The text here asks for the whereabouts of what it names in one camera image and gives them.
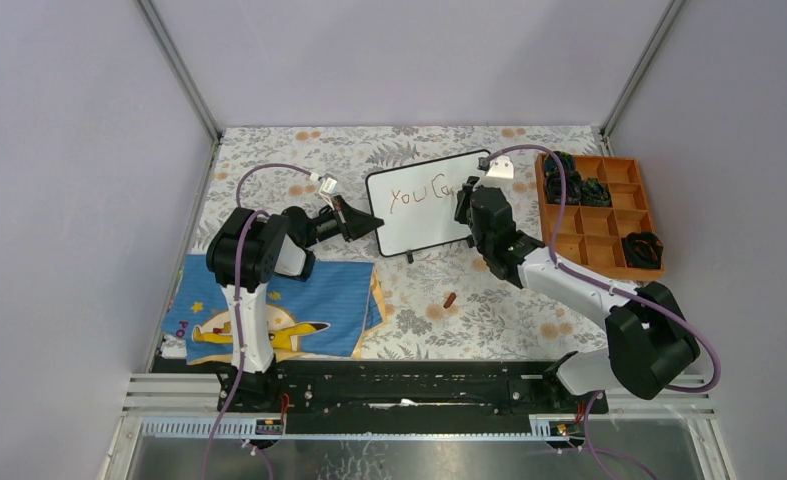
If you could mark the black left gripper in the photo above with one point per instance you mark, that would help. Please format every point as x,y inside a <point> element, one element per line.
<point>348,220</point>

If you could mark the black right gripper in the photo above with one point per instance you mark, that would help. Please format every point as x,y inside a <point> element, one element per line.
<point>464,198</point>

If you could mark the small whiteboard black frame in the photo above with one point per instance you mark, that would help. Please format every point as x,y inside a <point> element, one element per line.
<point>417,202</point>

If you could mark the dark red marker cap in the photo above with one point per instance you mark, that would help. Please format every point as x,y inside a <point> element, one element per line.
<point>450,301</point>

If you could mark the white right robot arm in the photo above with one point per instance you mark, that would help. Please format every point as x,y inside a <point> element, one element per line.
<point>646,348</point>

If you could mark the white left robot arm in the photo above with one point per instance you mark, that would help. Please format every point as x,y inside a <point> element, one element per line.
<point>250,248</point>

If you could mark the blue Pikachu cloth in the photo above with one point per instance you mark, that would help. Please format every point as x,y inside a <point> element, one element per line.
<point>326,315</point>

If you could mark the floral patterned table mat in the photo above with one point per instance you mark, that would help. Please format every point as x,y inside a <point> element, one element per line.
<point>491,319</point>

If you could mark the orange compartment tray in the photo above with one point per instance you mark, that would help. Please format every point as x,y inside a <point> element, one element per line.
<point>596,236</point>

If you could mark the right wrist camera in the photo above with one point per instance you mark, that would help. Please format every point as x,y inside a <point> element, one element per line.
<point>498,172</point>

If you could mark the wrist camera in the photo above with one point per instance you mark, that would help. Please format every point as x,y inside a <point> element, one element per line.
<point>498,172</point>
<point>326,184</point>

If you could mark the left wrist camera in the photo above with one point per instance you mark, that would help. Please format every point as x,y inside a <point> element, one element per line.
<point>326,184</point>

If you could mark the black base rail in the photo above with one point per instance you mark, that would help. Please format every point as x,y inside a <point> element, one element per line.
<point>401,397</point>

